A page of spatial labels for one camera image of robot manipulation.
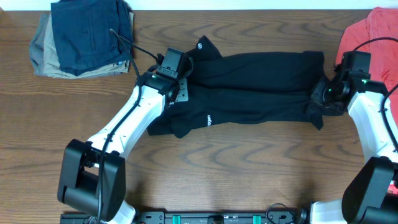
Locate folded navy blue garment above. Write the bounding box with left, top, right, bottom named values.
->
left=51, top=0, right=133, bottom=76

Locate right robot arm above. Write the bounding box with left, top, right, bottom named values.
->
left=309, top=50, right=397, bottom=223

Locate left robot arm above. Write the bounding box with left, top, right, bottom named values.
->
left=57, top=48, right=194, bottom=223

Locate folded beige garment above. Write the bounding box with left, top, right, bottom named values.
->
left=43, top=16, right=129, bottom=79

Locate black t-shirt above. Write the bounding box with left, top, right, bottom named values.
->
left=147, top=36, right=325, bottom=138

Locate folded grey garment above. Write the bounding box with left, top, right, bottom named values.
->
left=29, top=13, right=50, bottom=76

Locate red t-shirt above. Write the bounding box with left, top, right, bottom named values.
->
left=335, top=6, right=398, bottom=194

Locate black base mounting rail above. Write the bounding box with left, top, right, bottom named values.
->
left=60, top=202, right=312, bottom=224

